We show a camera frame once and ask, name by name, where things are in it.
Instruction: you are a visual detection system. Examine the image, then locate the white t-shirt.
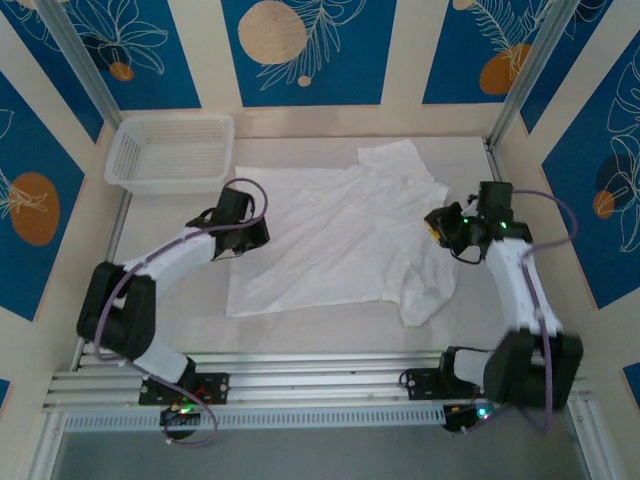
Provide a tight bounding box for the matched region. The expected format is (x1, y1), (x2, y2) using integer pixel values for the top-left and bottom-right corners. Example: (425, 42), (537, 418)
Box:
(224, 139), (460, 329)

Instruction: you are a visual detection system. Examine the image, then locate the white plastic mesh basket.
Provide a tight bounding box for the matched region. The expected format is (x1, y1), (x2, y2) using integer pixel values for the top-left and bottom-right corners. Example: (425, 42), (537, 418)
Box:
(103, 113), (235, 195)

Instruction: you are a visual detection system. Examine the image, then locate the black right controller board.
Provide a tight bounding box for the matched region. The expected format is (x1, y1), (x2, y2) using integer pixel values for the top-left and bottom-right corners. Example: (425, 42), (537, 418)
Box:
(442, 402), (499, 435)

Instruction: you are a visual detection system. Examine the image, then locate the black controller board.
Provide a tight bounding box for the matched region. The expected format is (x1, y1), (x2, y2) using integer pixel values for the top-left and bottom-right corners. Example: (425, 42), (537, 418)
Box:
(159, 402), (204, 429)
(442, 402), (499, 435)

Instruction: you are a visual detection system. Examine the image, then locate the black left controller board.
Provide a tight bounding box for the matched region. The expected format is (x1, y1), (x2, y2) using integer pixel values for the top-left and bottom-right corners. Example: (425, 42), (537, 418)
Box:
(159, 402), (204, 429)

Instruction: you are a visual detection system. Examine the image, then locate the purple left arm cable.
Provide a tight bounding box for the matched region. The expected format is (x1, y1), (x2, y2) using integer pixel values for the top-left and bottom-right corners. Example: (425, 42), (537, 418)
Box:
(92, 178), (271, 446)

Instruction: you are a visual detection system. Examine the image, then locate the aluminium table side rail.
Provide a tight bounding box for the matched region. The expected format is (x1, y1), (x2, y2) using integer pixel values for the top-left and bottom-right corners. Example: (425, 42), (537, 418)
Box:
(483, 139), (565, 361)
(73, 192), (134, 371)

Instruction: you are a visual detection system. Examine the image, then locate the aluminium frame post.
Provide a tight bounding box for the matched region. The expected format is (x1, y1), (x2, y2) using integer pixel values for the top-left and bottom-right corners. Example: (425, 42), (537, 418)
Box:
(487, 0), (576, 149)
(37, 0), (124, 121)

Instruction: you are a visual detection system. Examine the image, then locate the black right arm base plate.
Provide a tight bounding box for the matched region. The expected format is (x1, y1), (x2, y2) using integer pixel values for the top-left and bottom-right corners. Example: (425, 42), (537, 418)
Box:
(405, 368), (499, 401)

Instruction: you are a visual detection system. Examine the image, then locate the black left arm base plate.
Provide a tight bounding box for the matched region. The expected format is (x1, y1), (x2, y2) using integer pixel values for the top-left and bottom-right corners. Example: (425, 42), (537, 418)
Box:
(138, 372), (231, 406)

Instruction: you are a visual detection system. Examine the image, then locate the aluminium mounting rail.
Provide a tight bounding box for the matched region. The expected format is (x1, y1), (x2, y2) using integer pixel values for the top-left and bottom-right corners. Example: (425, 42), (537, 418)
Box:
(42, 351), (595, 414)

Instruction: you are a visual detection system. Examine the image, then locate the white slotted cable duct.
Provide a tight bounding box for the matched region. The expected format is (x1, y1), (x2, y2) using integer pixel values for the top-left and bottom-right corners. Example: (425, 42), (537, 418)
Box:
(62, 405), (451, 434)

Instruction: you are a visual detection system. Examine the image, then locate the aluminium frame leg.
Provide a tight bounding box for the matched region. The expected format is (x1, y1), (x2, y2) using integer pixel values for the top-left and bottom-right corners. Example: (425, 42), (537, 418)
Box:
(569, 399), (604, 480)
(27, 413), (66, 480)

